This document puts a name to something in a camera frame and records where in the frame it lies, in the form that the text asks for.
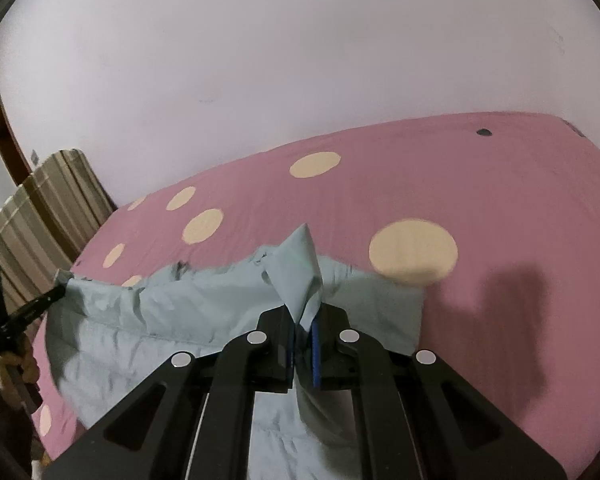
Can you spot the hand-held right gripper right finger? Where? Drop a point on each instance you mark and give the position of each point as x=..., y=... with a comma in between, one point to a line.
x=316, y=360

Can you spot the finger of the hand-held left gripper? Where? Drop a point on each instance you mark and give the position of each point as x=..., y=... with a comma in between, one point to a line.
x=32, y=308

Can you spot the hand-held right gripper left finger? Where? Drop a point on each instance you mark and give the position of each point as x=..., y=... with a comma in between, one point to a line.
x=280, y=355

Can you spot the light blue quilted jacket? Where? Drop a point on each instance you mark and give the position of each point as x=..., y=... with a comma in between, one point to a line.
x=180, y=310

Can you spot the person's left hand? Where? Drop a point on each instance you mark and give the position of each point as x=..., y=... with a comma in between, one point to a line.
x=29, y=362

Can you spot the striped fabric headboard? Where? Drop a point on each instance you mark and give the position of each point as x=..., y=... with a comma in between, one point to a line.
x=45, y=210

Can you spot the brown wooden door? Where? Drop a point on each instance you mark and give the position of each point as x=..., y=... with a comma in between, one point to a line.
x=11, y=145

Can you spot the bed with pink dotted sheet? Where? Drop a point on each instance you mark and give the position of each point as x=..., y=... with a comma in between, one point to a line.
x=480, y=185

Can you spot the wall switch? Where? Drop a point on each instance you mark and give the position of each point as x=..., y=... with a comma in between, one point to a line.
x=35, y=157

